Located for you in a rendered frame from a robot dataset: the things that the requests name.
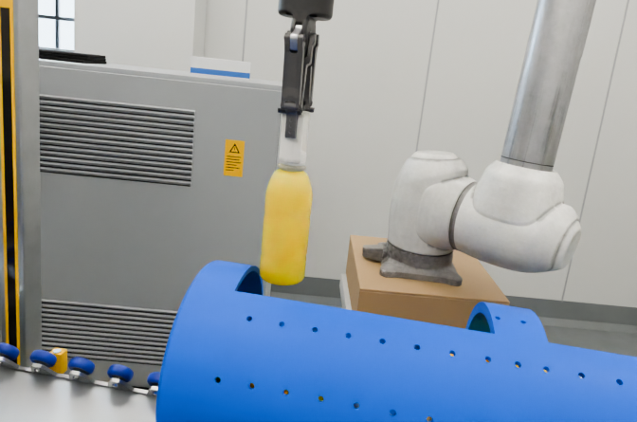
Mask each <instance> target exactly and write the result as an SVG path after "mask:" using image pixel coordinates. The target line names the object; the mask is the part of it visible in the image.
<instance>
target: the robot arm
mask: <svg viewBox="0 0 637 422"><path fill-rule="evenodd" d="M595 3H596V0H537V6H536V10H535V14H534V18H533V23H532V26H531V30H530V34H529V39H528V43H527V47H526V51H525V55H524V59H523V63H522V68H521V71H520V75H519V83H518V87H517V91H516V95H515V99H514V103H513V107H512V112H511V116H510V119H509V123H508V128H507V132H506V136H505V140H504V144H503V148H502V152H501V157H500V160H499V159H498V160H496V161H494V162H493V163H491V164H490V165H489V166H488V167H487V168H486V169H485V170H484V173H483V175H482V177H481V179H480V181H479V182H477V181H476V180H474V179H473V178H471V177H469V176H467V175H468V168H467V167H466V165H465V164H464V162H463V161H462V160H461V159H460V158H459V157H457V156H456V155H455V154H453V153H450V152H445V151H433V150H424V151H417V152H415V153H414V154H413V155H412V156H411V157H410V158H408V159H407V161H406V162H405V164H404V165H403V167H402V169H401V171H400V173H399V175H398V176H397V179H396V182H395V185H394V189H393V193H392V198H391V208H390V215H389V231H388V239H387V243H386V242H380V243H378V244H377V245H364V246H363V249H362V251H363V252H362V256H363V257H366V258H370V259H373V260H376V261H379V262H381V267H380V270H379V274H380V275H381V276H383V277H386V278H403V279H411V280H418V281H426V282H434V283H441V284H450V285H454V286H460V285H462V281H463V278H462V277H461V276H460V275H459V274H458V273H457V271H456V268H455V266H454V265H453V262H452V260H453V250H458V251H460V252H462V253H465V254H467V255H469V256H471V257H473V258H475V259H478V260H480V261H483V262H486V263H488V264H490V265H493V266H498V267H502V268H505V269H509V270H513V271H517V272H526V273H541V272H547V271H555V270H560V269H562V268H564V267H565V266H566V265H567V264H568V263H569V262H570V261H571V259H572V258H573V255H574V253H575V251H576V249H577V246H578V244H579V241H580V237H581V227H580V224H579V218H578V216H577V214H576V212H575V211H574V209H573V208H572V207H571V206H568V205H565V204H564V191H563V190H564V184H563V182H562V180H561V178H560V176H559V174H558V173H557V172H556V171H553V168H554V165H555V158H556V154H557V150H558V146H559V142H560V139H561V135H562V131H563V127H564V123H565V120H566V117H567V113H568V109H569V105H570V101H571V97H572V93H573V87H574V83H575V79H576V75H577V71H578V67H579V64H580V61H581V57H582V55H583V51H584V48H585V44H586V41H587V37H588V33H589V29H590V25H591V21H592V15H593V11H594V7H595ZM333 9H334V0H279V5H278V13H279V15H281V16H284V17H288V18H293V19H292V21H291V27H290V30H287V32H285V34H284V37H283V39H284V59H283V73H282V101H281V108H278V113H282V131H281V143H280V154H279V162H286V163H294V164H300V155H301V151H304V152H306V150H307V139H308V128H309V118H310V113H314V111H315V108H314V107H311V106H312V104H313V102H312V99H313V89H314V79H315V70H316V60H317V53H318V47H319V34H316V21H329V20H331V19H332V17H333ZM309 112H310V113H309Z"/></svg>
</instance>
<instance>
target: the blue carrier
mask: <svg viewBox="0 0 637 422"><path fill-rule="evenodd" d="M450 354H453V355H454V357H452V356H451V355H450ZM486 359H487V360H489V362H486V361H485V360H486ZM516 365H518V366H519V368H518V367H517V366H516ZM544 370H546V371H547V373H546V372H544ZM579 376H581V377H582V378H580V377H579ZM217 377H220V382H219V381H217V379H216V378H217ZM250 383H253V384H254V388H251V387H250ZM284 390H287V391H288V393H289V394H285V393H284ZM319 396H322V397H323V400H322V401H320V400H319ZM355 403H358V404H359V407H358V408H356V407H355V406H354V404H355ZM429 416H430V417H431V418H432V419H431V421H427V418H428V417H429ZM155 422H637V357H631V356H625V355H619V354H613V353H608V352H602V351H596V350H591V349H585V348H578V347H572V346H567V345H561V344H555V343H550V342H548V340H547V337H546V334H545V331H544V328H543V326H542V323H541V321H540V320H539V318H538V316H537V315H536V313H535V312H533V311H532V310H530V309H526V308H520V307H514V306H508V305H502V304H496V303H485V302H479V303H477V304H476V305H475V307H474V308H473V310H472V312H471V314H470V317H469V319H468V322H467V325H466V328H465V329H463V328H458V327H452V326H446V325H441V324H435V323H429V322H423V321H412V320H406V319H400V318H395V317H389V316H383V315H377V314H372V313H366V312H360V311H354V310H349V309H343V308H337V307H332V306H325V305H319V304H313V303H303V302H297V301H291V300H286V299H280V298H274V297H268V296H264V285H263V279H262V278H261V276H260V270H259V269H258V268H257V267H256V266H251V265H245V264H238V263H232V262H227V261H220V260H217V261H213V262H210V263H208V264H207V265H206V266H204V267H203V268H202V269H201V270H200V271H199V273H198V274H197V275H196V277H195V278H194V280H193V281H192V283H191V285H190V287H189V289H188V291H187V292H186V294H185V296H184V299H183V301H182V303H181V304H180V307H179V309H178V311H177V314H176V317H175V319H174V322H173V327H172V330H171V333H170V335H169V339H168V342H167V346H166V350H165V354H164V358H163V361H162V366H161V371H160V376H159V381H158V388H157V396H156V407H155Z"/></svg>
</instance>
